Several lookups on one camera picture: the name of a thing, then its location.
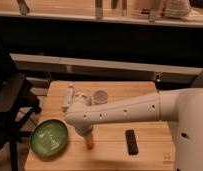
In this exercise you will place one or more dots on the beige gripper block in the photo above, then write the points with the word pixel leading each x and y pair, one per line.
pixel 88 137

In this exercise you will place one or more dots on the green ceramic bowl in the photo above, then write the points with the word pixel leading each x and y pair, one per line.
pixel 49 138

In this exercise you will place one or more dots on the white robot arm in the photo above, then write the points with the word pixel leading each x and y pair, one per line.
pixel 184 106

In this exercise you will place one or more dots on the white paper cup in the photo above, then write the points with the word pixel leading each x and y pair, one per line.
pixel 100 97

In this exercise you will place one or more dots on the black remote control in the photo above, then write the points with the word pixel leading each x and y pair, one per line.
pixel 131 142

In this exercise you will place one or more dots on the white bottle lying down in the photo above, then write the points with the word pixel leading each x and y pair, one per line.
pixel 68 97

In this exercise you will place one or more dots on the black chair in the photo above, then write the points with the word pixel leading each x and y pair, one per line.
pixel 17 103

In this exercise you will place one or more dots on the grey bench rail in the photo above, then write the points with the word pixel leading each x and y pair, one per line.
pixel 110 69

